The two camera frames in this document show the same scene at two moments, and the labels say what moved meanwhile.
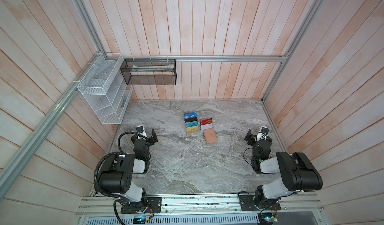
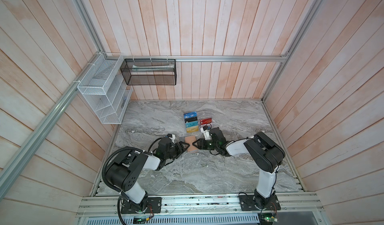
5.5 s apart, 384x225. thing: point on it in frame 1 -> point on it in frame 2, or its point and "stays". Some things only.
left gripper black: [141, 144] -> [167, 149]
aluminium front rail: [291, 206] stays
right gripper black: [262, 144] -> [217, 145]
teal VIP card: [192, 124] stays
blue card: [192, 114] stays
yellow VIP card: [192, 129] stays
